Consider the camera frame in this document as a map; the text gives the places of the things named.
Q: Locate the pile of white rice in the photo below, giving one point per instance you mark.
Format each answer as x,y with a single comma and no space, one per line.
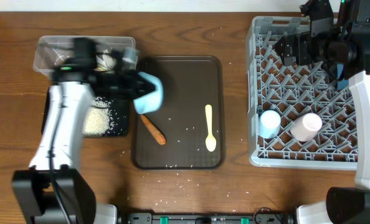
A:
99,119

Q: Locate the dark blue plate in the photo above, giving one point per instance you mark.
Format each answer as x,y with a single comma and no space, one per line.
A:
342,83

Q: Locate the white pink cup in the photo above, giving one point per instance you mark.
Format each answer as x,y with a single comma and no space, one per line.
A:
306,127

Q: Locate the white tissue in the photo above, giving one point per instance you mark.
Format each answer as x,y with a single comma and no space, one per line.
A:
105,61

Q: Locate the brown serving tray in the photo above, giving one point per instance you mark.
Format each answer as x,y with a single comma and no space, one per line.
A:
190,83

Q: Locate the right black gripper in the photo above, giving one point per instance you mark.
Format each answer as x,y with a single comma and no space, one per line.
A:
302,40

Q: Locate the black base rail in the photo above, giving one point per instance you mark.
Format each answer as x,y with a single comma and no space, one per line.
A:
203,218

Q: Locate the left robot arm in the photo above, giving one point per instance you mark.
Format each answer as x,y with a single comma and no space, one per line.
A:
51,189

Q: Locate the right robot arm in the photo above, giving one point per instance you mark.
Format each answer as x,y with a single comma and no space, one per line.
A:
350,205

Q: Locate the light blue cup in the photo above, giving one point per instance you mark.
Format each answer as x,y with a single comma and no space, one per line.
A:
269,124

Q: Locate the light blue bowl with rice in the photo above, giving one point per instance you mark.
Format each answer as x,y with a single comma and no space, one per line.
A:
152,101

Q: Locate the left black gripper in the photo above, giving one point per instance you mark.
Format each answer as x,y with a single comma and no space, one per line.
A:
135,90

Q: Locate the yellow plastic spoon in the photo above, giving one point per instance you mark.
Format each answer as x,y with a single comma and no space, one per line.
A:
210,139

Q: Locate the orange carrot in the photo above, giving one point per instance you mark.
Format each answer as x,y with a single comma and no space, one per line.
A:
154,131

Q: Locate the black rectangular tray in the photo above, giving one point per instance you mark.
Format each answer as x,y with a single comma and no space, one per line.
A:
121,115

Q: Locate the grey dishwasher rack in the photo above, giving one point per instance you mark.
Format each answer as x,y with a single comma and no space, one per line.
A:
293,91

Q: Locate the clear plastic waste bin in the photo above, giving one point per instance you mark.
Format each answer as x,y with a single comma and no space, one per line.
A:
54,49

